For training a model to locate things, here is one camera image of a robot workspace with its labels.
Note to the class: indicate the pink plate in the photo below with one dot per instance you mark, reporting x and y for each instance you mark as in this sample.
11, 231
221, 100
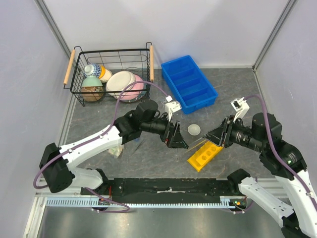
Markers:
133, 92

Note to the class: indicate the black wire dish basket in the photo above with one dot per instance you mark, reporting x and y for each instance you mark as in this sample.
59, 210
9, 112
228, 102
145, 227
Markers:
139, 61

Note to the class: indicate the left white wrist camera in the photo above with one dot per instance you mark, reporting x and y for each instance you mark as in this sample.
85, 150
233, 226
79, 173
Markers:
171, 108

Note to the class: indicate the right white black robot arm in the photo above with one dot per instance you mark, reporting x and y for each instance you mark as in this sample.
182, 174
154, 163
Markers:
284, 161

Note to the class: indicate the cream white plate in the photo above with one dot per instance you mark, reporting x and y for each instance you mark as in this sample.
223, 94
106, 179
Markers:
118, 82

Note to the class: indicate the blue plastic divided bin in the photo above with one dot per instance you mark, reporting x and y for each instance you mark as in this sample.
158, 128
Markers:
188, 84

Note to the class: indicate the yellow white bowl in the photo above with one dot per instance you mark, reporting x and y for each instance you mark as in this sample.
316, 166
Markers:
105, 75

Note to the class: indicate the yellow test tube rack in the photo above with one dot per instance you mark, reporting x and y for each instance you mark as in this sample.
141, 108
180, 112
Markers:
205, 153

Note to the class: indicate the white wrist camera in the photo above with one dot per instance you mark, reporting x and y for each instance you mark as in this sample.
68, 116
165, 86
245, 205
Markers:
171, 108
241, 107

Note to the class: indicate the mint green bowl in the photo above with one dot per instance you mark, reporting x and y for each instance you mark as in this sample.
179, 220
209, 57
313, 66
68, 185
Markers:
92, 81

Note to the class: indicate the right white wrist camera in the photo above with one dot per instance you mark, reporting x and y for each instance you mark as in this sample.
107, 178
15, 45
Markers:
241, 107

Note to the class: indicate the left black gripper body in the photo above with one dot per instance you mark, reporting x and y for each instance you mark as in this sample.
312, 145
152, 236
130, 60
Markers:
177, 125

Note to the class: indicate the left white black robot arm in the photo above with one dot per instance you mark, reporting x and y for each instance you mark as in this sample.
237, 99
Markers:
60, 165

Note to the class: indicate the blue white patterned bowl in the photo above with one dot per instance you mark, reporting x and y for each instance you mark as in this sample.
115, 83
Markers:
93, 70

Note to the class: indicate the brown ceramic bowl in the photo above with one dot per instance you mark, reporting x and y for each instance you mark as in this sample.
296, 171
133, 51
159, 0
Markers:
92, 94

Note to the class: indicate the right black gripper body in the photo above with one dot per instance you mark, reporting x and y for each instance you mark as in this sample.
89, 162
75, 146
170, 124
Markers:
227, 139

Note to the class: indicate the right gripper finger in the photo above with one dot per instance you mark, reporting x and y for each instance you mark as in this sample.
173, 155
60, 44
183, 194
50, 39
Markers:
215, 132
214, 139

